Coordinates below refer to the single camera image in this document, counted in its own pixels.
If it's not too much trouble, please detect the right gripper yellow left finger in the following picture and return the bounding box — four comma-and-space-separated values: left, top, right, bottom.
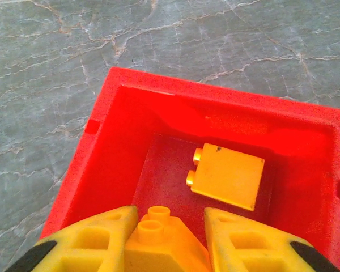
5, 205, 139, 272

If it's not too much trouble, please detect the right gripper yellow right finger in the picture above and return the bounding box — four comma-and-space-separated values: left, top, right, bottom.
203, 207, 340, 272

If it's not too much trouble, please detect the yellow sloped lego brick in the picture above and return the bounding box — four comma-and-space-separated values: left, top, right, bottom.
124, 206, 213, 272

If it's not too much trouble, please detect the yellow square lego brick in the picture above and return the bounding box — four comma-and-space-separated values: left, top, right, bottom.
185, 142, 266, 212

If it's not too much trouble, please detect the red three-compartment bin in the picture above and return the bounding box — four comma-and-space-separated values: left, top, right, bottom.
39, 66, 340, 272

